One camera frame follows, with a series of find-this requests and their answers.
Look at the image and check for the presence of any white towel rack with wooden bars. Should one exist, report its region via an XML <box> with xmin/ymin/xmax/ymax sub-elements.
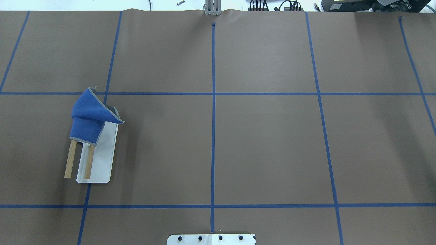
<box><xmin>64</xmin><ymin>105</ymin><xmax>120</xmax><ymax>184</ymax></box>

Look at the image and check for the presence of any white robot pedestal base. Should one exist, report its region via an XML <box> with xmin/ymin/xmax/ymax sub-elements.
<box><xmin>166</xmin><ymin>234</ymin><xmax>256</xmax><ymax>245</ymax></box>

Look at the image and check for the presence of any blue microfiber towel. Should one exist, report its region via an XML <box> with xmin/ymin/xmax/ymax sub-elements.
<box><xmin>69</xmin><ymin>87</ymin><xmax>125</xmax><ymax>146</ymax></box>

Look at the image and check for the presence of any black monitor base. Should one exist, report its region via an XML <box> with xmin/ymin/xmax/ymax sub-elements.
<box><xmin>321</xmin><ymin>0</ymin><xmax>430</xmax><ymax>13</ymax></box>

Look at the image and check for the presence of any aluminium frame post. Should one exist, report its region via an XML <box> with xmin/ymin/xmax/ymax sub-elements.
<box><xmin>204</xmin><ymin>0</ymin><xmax>222</xmax><ymax>16</ymax></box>

